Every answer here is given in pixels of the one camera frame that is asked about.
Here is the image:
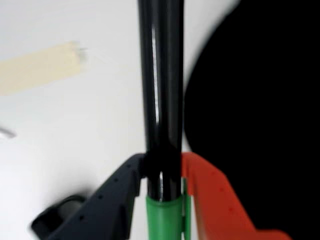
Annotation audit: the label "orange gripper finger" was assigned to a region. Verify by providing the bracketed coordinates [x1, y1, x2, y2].
[180, 151, 293, 240]

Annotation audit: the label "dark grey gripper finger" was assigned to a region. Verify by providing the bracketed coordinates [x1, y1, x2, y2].
[47, 153, 148, 240]

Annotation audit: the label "green marker with black barrel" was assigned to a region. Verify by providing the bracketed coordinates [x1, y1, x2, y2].
[136, 0, 193, 240]

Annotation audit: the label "black fabric bag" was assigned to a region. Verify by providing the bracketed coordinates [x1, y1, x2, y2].
[183, 0, 320, 240]

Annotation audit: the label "long beige masking tape strip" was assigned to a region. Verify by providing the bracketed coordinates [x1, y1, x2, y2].
[0, 41, 88, 96]

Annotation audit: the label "black ring-shaped strap clip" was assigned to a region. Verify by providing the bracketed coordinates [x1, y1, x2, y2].
[31, 195, 87, 237]

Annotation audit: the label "blue-handled scissors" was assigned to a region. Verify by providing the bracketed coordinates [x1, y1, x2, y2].
[0, 127, 16, 140]

